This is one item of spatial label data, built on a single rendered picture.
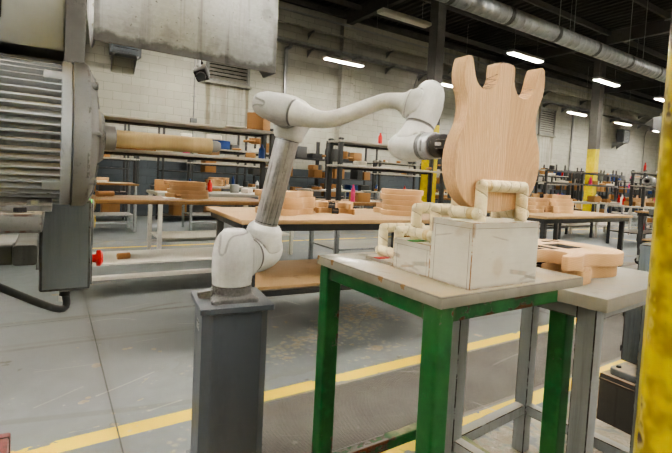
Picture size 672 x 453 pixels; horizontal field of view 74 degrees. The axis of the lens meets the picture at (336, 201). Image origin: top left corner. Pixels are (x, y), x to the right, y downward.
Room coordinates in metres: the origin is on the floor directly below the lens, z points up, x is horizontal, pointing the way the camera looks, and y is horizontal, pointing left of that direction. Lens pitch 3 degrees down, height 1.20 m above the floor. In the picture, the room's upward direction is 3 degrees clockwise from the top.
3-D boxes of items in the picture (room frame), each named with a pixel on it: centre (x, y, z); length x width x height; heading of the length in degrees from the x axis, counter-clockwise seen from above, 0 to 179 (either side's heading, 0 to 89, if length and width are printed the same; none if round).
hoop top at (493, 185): (1.20, -0.45, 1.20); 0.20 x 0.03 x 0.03; 122
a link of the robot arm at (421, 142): (1.45, -0.30, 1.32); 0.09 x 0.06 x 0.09; 122
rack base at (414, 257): (1.37, -0.34, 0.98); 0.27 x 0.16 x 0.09; 123
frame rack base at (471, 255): (1.24, -0.42, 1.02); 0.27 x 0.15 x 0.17; 123
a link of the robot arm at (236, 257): (1.75, 0.39, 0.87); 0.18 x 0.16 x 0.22; 159
